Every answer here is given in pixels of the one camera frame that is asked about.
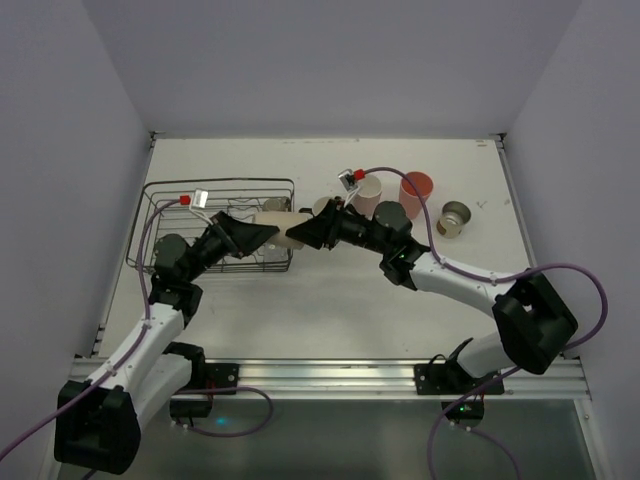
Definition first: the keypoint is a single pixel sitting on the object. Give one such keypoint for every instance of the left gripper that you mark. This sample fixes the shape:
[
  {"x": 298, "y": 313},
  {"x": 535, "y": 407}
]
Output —
[{"x": 224, "y": 234}]

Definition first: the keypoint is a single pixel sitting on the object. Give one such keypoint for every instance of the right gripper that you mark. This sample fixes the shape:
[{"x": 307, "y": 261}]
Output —
[{"x": 331, "y": 226}]

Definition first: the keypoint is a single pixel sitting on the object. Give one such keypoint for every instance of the small tan cup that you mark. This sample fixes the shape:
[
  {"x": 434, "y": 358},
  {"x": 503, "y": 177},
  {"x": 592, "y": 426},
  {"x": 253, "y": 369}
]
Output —
[{"x": 277, "y": 204}]

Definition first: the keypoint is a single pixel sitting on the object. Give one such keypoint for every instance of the pink ceramic mug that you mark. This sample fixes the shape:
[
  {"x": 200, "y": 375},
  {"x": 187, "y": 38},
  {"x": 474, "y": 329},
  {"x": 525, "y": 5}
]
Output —
[{"x": 368, "y": 195}]

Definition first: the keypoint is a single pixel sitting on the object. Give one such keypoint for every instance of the salmon pink tumbler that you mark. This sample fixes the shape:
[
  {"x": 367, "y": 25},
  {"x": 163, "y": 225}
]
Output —
[{"x": 415, "y": 188}]

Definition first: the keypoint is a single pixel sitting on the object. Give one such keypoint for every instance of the beige two-tier cup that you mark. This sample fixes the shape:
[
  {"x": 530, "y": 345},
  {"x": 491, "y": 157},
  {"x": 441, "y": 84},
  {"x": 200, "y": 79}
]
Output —
[{"x": 454, "y": 217}]

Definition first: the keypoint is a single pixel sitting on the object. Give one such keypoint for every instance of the clear glass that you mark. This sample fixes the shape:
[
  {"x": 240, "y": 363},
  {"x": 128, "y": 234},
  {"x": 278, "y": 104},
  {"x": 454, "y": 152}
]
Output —
[{"x": 275, "y": 254}]

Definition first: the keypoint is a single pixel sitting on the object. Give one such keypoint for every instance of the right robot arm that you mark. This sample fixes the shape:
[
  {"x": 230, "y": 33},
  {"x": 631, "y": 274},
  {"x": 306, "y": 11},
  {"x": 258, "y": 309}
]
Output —
[{"x": 533, "y": 324}]

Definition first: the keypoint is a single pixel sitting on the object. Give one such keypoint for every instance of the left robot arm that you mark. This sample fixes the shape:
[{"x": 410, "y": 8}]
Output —
[{"x": 101, "y": 419}]

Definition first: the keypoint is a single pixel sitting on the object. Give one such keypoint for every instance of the left controller box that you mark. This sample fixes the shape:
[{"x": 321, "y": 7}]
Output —
[{"x": 190, "y": 408}]

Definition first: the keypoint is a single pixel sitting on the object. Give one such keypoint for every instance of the controller box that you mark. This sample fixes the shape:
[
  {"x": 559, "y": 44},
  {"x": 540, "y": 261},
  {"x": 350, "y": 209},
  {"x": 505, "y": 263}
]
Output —
[
  {"x": 190, "y": 408},
  {"x": 468, "y": 410}
]

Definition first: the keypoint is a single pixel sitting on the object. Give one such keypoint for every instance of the right controller box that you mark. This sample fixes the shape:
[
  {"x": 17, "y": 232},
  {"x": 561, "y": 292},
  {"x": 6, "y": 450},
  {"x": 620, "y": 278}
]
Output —
[{"x": 468, "y": 410}]

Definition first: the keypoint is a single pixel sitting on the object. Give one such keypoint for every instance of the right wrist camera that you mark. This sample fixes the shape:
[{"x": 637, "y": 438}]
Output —
[{"x": 350, "y": 179}]

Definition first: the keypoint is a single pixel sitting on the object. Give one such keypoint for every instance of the wire dish rack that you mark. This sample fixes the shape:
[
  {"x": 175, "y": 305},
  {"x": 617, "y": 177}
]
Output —
[{"x": 239, "y": 197}]

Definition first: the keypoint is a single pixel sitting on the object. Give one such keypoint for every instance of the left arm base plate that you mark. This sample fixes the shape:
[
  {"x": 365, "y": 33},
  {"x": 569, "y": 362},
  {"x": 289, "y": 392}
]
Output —
[{"x": 221, "y": 375}]

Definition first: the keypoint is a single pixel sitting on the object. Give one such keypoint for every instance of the aluminium mounting rail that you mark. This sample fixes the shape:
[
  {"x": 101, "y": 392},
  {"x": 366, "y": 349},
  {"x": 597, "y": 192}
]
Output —
[{"x": 392, "y": 379}]

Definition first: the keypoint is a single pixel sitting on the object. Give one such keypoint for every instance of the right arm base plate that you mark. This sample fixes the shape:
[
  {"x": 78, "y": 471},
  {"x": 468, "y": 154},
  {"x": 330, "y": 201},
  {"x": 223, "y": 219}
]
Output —
[{"x": 441, "y": 377}]

